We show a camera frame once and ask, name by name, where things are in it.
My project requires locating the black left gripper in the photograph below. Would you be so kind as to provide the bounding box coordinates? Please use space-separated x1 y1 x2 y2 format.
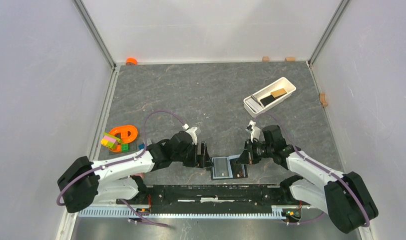
172 141 213 168

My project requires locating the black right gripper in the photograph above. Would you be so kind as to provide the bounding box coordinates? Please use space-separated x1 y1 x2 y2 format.
236 139 273 166

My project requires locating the black card holder wallet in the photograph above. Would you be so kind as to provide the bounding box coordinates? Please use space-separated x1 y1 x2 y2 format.
205 154 248 180

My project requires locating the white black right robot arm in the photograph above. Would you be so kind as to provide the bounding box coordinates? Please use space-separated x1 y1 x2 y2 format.
236 121 379 234

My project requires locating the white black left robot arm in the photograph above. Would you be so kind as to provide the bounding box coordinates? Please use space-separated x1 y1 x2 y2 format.
57 129 211 213

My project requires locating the white card tray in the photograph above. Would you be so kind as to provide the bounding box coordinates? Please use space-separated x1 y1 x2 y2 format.
243 77 296 117

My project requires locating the grey card in tray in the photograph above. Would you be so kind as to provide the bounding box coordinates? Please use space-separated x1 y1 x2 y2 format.
245 95 264 113

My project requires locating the black card in tray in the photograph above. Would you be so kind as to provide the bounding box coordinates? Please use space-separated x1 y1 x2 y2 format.
260 95 275 107

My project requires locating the tan card in tray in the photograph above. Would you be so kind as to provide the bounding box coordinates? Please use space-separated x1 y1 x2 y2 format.
271 88 287 99

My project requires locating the colourful toy brick stack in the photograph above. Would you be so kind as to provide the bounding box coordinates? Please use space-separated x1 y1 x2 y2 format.
101 132 130 153

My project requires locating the wooden curved block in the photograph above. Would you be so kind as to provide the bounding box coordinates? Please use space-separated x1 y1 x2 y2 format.
319 92 328 108

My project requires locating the wooden block right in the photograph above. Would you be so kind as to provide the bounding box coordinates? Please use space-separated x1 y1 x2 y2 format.
285 56 296 62

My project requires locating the orange round cap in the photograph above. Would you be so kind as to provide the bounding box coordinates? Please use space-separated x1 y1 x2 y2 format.
125 57 138 66

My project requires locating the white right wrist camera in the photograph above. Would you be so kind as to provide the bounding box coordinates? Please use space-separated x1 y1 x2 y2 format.
246 120 261 142

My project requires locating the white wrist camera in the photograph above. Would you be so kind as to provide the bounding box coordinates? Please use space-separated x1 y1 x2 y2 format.
246 120 261 142
182 124 201 145

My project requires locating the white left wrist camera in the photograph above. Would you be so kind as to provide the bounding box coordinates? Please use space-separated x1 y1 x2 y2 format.
182 124 201 145

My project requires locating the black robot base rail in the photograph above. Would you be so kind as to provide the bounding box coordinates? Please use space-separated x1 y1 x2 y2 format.
127 184 307 214

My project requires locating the white slotted cable duct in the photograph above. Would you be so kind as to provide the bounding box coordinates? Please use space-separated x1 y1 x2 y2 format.
78 206 286 220

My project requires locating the orange toy ring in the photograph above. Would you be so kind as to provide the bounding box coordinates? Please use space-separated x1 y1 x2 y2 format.
108 124 139 153

